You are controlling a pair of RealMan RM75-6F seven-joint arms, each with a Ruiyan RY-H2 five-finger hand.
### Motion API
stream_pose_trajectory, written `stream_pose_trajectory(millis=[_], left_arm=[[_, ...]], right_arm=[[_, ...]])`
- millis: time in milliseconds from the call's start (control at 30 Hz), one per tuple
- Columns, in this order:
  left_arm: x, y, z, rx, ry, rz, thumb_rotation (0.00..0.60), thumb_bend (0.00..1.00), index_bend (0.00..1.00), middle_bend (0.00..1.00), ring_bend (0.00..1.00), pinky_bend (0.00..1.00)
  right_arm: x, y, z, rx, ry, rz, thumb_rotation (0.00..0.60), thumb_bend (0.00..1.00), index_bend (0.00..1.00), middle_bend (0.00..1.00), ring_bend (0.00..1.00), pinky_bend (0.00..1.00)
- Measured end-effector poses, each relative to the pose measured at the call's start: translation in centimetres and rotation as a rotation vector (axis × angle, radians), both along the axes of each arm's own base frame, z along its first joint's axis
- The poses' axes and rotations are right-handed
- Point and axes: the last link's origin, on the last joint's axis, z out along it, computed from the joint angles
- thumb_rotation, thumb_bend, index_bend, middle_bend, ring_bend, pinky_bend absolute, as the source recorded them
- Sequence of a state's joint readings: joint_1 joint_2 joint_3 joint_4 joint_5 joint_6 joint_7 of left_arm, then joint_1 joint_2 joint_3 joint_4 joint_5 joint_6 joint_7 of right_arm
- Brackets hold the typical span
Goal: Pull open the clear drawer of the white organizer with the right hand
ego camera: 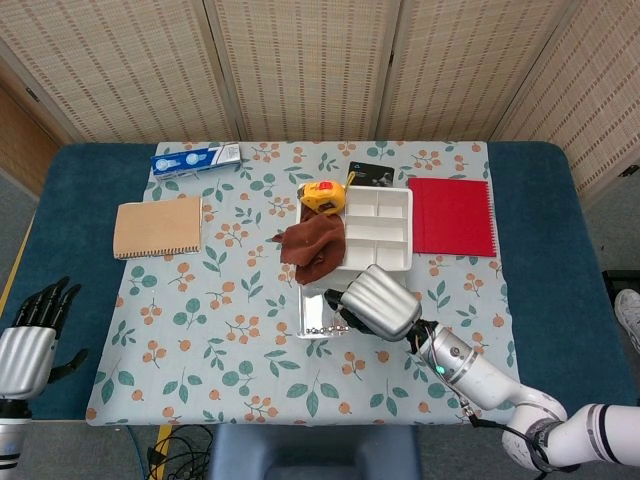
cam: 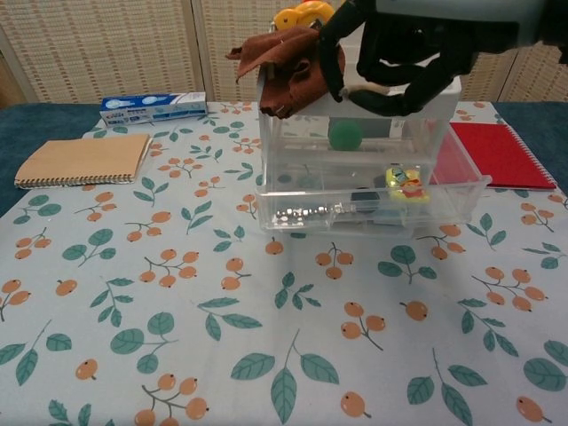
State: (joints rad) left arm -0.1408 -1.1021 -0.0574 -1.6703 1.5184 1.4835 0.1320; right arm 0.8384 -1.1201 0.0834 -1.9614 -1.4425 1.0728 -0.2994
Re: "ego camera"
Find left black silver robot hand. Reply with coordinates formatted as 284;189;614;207
0;276;90;402

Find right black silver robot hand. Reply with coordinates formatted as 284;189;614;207
323;263;423;342

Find clear plastic drawer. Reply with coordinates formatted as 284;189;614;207
295;284;381;342

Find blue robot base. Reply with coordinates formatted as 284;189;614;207
208;424;424;480

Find white compartment tray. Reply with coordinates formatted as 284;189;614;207
294;180;416;301

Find blue toothpaste box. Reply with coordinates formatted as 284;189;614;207
150;143;242;182

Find brown cloth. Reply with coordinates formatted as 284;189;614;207
271;212;349;286

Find red spiral notebook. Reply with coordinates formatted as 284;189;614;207
407;177;499;259

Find yellow tape measure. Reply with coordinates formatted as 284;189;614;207
299;169;357;217

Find black card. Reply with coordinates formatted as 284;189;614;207
347;160;396;189

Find blue padded table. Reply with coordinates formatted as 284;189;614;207
0;142;639;429

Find floral print tablecloth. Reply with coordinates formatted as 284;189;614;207
85;140;529;427

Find tan spiral notebook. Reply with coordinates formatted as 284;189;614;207
112;195;204;261

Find wooden door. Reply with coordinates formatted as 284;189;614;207
0;84;64;199

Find white shoe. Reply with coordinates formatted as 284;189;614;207
612;288;640;357

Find woven folding screen panel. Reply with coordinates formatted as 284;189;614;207
204;0;406;142
377;0;576;142
0;0;244;146
492;0;640;201

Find blue floor cable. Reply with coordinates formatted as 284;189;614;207
122;425;154;480

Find black floor cables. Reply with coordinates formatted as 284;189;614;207
147;424;216;480

